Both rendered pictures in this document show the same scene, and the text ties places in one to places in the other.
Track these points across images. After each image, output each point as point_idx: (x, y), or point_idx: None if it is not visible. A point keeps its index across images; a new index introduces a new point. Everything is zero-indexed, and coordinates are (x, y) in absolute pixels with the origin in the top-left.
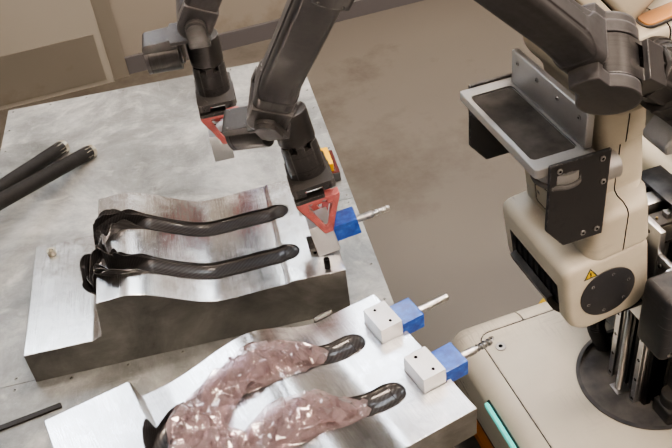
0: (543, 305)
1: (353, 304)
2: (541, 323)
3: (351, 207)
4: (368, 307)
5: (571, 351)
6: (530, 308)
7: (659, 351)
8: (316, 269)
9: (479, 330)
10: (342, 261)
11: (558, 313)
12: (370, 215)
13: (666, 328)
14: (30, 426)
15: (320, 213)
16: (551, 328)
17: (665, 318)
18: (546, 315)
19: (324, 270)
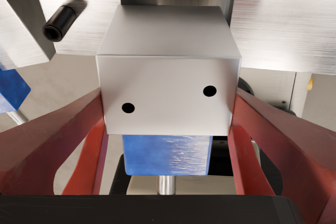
0: (302, 82)
1: (16, 17)
2: (286, 74)
3: (198, 174)
4: (9, 42)
5: (250, 78)
6: (306, 73)
7: (120, 160)
8: None
9: None
10: (88, 55)
11: (287, 87)
12: (156, 185)
13: (112, 183)
14: None
15: (192, 114)
16: (277, 77)
17: (111, 191)
18: (291, 80)
19: (53, 3)
